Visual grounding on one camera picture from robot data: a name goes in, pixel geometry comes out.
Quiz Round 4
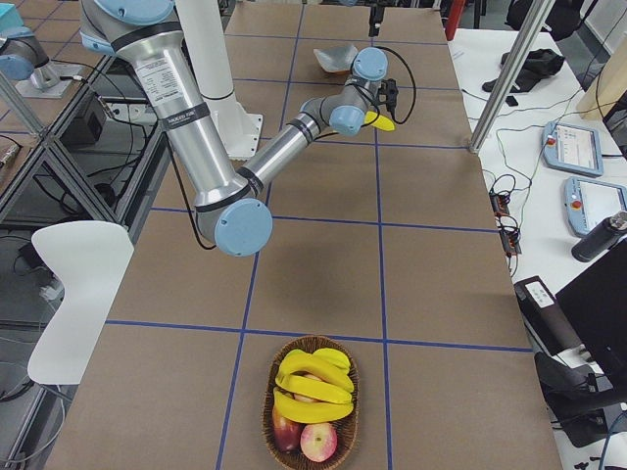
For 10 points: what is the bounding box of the grey aluminium post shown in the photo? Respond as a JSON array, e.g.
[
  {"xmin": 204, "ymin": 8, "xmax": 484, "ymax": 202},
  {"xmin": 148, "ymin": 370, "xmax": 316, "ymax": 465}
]
[{"xmin": 468, "ymin": 0, "xmax": 555, "ymax": 155}]

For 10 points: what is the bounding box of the black cloth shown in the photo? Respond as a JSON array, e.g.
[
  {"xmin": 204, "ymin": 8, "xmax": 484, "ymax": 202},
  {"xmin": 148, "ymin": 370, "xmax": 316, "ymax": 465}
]
[{"xmin": 510, "ymin": 48, "xmax": 565, "ymax": 94}]

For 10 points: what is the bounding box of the black monitor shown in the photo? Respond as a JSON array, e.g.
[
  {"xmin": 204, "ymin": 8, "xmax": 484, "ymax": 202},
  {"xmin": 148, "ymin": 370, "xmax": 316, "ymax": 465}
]
[{"xmin": 556, "ymin": 242, "xmax": 626, "ymax": 384}]

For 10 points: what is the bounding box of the black box with label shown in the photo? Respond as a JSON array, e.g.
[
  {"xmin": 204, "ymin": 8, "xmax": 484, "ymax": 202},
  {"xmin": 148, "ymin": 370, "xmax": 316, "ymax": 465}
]
[{"xmin": 514, "ymin": 276, "xmax": 582, "ymax": 355}]

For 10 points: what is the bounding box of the grey square plate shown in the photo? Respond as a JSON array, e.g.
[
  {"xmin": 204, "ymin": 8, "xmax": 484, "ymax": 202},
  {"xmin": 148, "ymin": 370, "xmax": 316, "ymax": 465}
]
[{"xmin": 313, "ymin": 44, "xmax": 359, "ymax": 74}]

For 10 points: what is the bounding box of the teach pendant far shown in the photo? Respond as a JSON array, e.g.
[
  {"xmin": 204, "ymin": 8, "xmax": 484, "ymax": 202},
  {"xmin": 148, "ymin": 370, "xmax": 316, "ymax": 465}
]
[{"xmin": 542, "ymin": 120, "xmax": 603, "ymax": 177}]

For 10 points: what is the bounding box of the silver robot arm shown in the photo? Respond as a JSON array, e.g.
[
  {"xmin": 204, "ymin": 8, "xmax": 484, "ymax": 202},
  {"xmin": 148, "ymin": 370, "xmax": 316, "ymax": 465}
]
[{"xmin": 80, "ymin": 1, "xmax": 388, "ymax": 257}]

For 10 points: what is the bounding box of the yellow banana upper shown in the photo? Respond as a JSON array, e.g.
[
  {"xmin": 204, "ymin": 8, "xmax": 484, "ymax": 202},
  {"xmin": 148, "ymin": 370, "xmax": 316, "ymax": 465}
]
[{"xmin": 275, "ymin": 374, "xmax": 353, "ymax": 404}]

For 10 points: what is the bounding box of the teach pendant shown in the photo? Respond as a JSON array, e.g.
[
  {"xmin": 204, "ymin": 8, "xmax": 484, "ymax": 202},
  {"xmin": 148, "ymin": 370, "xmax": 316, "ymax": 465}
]
[
  {"xmin": 542, "ymin": 120, "xmax": 603, "ymax": 177},
  {"xmin": 563, "ymin": 176, "xmax": 626, "ymax": 238}
]

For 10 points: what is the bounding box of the white robot column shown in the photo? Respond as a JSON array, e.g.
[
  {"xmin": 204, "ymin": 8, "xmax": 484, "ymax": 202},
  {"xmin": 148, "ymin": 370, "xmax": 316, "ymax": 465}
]
[{"xmin": 175, "ymin": 0, "xmax": 264, "ymax": 161}]

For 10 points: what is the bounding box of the brown wicker basket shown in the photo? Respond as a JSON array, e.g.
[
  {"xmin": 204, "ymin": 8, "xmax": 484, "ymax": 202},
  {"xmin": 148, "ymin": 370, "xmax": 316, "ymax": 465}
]
[{"xmin": 263, "ymin": 336, "xmax": 360, "ymax": 469}]

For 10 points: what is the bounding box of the large yellow banana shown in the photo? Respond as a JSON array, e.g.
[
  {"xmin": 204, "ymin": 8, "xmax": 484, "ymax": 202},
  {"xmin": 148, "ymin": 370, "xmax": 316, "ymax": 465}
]
[{"xmin": 276, "ymin": 350, "xmax": 355, "ymax": 393}]

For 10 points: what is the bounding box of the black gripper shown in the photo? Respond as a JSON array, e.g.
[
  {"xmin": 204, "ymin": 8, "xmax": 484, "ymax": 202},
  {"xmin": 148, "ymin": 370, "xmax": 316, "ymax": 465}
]
[
  {"xmin": 379, "ymin": 78, "xmax": 399, "ymax": 118},
  {"xmin": 368, "ymin": 4, "xmax": 383, "ymax": 35}
]

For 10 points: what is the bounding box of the white chair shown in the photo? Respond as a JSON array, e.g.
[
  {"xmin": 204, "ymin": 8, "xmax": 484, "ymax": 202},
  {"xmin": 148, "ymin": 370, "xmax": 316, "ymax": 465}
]
[{"xmin": 27, "ymin": 220, "xmax": 134, "ymax": 386}]

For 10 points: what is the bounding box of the small yellow banana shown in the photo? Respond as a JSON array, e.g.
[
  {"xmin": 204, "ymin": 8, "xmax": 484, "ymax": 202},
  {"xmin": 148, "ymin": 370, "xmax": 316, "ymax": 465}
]
[{"xmin": 363, "ymin": 111, "xmax": 396, "ymax": 132}]

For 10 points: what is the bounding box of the pink apple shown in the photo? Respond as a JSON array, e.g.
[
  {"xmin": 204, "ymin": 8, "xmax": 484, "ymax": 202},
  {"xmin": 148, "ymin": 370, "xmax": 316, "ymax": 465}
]
[{"xmin": 300, "ymin": 422, "xmax": 337, "ymax": 462}]

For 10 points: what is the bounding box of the red mango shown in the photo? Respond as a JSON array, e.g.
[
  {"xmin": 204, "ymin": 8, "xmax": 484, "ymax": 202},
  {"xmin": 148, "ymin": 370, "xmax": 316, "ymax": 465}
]
[{"xmin": 271, "ymin": 406, "xmax": 304, "ymax": 452}]

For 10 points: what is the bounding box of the teach pendant near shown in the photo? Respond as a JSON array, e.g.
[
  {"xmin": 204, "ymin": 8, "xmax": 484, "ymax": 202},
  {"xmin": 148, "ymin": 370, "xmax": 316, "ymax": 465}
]
[{"xmin": 563, "ymin": 176, "xmax": 626, "ymax": 238}]

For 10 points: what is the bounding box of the black water bottle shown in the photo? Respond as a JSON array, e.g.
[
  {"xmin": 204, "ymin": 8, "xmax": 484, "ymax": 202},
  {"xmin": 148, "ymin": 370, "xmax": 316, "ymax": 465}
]
[{"xmin": 571, "ymin": 211, "xmax": 626, "ymax": 262}]

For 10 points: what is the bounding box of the yellow banana lower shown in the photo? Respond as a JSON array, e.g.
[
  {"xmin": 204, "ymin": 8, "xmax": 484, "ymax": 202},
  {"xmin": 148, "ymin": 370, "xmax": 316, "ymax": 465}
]
[{"xmin": 273, "ymin": 388, "xmax": 354, "ymax": 424}]

